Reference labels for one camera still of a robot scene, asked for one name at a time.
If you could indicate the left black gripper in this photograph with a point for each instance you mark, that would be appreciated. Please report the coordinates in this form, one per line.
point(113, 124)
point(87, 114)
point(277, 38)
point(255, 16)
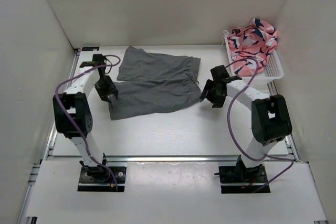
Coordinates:
point(112, 89)

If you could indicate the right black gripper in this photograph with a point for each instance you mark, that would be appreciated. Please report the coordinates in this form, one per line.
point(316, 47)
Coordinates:
point(218, 103)

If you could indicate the grey shorts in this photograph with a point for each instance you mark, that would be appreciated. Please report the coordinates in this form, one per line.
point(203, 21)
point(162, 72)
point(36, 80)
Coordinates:
point(154, 83)

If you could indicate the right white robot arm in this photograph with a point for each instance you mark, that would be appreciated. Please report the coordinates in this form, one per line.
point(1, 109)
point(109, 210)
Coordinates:
point(270, 120)

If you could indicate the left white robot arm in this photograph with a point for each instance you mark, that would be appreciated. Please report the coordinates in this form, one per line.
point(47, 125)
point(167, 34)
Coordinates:
point(73, 116)

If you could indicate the pink patterned shorts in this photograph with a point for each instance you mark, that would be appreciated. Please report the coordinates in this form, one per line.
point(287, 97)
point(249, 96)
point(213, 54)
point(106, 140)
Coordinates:
point(250, 47)

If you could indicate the black corner label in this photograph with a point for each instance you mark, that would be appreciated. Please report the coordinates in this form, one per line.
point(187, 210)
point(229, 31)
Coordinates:
point(90, 48)

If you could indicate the white plastic basket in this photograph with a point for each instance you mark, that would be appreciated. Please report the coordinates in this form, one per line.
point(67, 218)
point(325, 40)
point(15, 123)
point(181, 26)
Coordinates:
point(272, 71)

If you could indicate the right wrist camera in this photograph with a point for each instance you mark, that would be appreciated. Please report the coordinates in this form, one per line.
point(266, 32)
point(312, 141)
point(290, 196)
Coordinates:
point(219, 73)

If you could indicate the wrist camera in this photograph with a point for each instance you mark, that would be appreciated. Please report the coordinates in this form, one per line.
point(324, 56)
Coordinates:
point(219, 73)
point(100, 61)

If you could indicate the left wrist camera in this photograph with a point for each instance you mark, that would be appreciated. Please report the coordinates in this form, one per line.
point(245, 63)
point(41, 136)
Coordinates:
point(100, 61)

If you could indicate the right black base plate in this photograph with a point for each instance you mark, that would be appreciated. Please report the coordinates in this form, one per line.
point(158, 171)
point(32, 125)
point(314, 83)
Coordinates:
point(233, 183)

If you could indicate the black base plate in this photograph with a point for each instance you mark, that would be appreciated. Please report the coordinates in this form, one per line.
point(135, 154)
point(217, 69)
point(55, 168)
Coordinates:
point(233, 183)
point(103, 181)

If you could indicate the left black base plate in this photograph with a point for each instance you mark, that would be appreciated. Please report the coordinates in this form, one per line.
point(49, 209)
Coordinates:
point(103, 181)

